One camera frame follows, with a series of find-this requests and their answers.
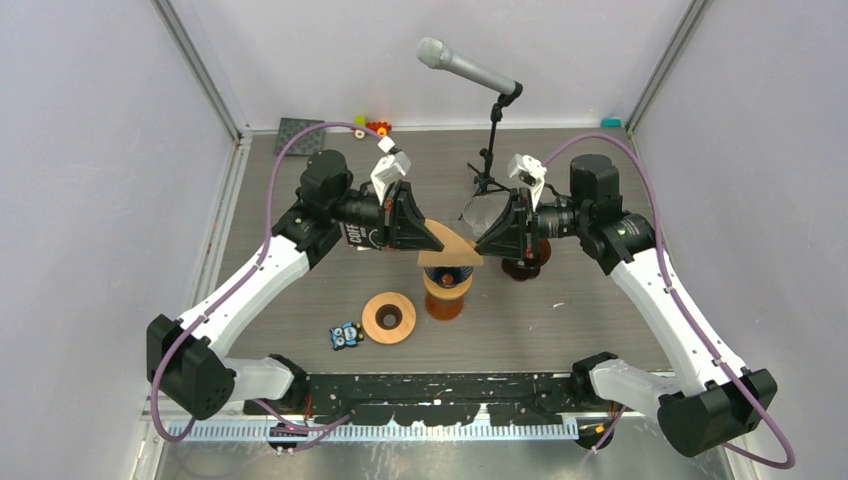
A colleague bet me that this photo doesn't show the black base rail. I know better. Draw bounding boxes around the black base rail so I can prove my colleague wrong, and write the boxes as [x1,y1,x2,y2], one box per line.
[268,373,621,427]

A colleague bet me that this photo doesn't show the orange coffee filter box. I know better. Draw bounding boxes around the orange coffee filter box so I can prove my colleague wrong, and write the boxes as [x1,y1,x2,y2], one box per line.
[340,223,387,250]

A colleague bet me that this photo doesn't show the blue owl sticker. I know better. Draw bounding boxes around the blue owl sticker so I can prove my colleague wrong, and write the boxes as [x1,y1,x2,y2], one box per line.
[329,322,365,351]

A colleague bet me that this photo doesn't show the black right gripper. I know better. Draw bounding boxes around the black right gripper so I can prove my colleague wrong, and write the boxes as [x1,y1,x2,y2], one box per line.
[475,186,590,259]

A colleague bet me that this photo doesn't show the black microphone tripod stand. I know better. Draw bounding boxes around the black microphone tripod stand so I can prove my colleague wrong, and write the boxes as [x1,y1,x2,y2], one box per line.
[466,83,523,197]

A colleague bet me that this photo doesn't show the wooden ring collar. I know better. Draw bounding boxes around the wooden ring collar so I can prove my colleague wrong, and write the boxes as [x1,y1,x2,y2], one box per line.
[361,292,417,345]

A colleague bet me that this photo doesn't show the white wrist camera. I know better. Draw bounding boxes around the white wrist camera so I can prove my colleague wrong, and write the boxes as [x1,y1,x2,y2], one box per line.
[370,136,411,204]
[507,154,547,210]

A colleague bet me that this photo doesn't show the brown plastic dripper with handle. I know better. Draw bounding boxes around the brown plastic dripper with handle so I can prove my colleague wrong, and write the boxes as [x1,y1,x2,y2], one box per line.
[501,239,551,282]

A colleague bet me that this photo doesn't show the blue plastic dripper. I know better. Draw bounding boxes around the blue plastic dripper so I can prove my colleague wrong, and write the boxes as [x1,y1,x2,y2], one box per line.
[424,266,473,287]

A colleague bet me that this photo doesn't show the grey microphone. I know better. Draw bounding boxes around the grey microphone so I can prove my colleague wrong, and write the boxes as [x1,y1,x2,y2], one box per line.
[416,37,523,98]

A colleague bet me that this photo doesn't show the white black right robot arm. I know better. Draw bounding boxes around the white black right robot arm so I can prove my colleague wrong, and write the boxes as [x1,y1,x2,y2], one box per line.
[476,154,778,457]

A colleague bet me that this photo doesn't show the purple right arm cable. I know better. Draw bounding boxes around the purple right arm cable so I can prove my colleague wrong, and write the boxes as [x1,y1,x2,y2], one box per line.
[541,132,798,470]

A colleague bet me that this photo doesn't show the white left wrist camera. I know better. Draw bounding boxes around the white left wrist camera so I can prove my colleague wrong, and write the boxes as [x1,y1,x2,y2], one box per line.
[370,136,411,204]

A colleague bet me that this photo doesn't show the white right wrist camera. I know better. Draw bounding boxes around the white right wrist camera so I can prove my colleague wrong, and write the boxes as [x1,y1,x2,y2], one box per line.
[507,154,547,210]

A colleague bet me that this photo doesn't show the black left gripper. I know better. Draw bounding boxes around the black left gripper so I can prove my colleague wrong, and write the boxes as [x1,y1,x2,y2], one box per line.
[330,179,444,252]

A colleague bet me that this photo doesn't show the brown paper coffee filter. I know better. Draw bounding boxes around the brown paper coffee filter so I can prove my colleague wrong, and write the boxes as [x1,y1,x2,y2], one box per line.
[416,219,484,268]

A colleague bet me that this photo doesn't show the clear glass dripper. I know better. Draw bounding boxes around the clear glass dripper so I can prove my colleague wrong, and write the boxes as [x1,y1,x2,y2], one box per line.
[461,192,509,238]

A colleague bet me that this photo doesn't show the teal block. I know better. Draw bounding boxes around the teal block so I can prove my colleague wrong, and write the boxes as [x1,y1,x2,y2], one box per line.
[600,118,623,129]

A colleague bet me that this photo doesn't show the orange glass carafe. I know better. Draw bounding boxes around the orange glass carafe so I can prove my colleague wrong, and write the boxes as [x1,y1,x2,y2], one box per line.
[424,294,464,321]

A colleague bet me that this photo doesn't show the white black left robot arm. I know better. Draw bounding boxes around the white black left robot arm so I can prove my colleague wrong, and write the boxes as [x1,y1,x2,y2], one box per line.
[146,148,444,420]

